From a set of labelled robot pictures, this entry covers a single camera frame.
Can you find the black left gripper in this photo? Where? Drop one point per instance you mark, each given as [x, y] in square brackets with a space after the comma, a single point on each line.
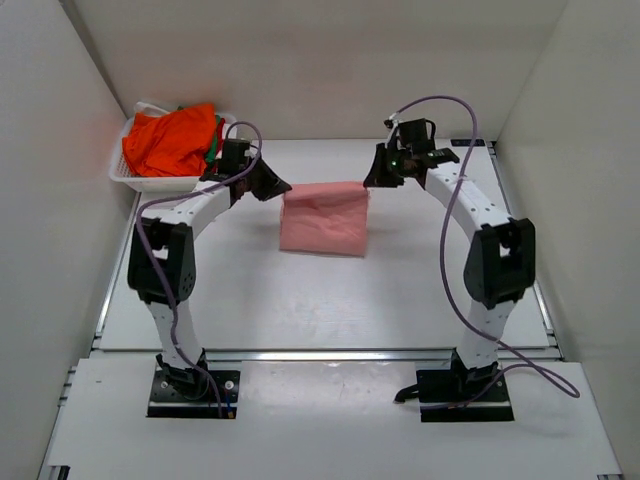
[273, 186]

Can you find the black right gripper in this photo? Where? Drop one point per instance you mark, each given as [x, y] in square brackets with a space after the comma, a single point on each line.
[378, 178]

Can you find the pink t shirt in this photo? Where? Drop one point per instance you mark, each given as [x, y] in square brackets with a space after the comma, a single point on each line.
[325, 218]

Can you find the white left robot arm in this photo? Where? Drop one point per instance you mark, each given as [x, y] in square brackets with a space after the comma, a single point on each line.
[162, 264]

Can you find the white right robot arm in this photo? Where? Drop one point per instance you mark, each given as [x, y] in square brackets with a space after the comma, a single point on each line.
[500, 264]

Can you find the red garment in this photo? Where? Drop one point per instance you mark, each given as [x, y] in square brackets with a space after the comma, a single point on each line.
[216, 143]

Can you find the black label plate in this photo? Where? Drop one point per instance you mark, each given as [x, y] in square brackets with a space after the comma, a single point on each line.
[467, 143]

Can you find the orange t shirt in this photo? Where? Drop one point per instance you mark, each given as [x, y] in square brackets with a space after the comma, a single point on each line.
[151, 148]

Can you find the white plastic basket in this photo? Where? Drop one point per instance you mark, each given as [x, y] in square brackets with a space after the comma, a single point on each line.
[120, 172]

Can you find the white garment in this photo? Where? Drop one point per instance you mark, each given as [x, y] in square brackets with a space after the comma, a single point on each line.
[149, 109]

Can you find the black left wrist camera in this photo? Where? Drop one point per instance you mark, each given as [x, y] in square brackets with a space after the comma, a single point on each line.
[234, 151]

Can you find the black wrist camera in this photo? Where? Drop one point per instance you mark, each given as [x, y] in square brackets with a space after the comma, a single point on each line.
[234, 151]
[417, 134]

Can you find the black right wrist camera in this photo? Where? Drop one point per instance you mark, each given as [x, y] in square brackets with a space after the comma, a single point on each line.
[417, 134]

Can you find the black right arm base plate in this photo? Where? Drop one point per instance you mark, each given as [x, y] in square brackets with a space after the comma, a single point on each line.
[443, 399]

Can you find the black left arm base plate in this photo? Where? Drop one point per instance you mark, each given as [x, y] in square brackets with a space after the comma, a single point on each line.
[166, 402]

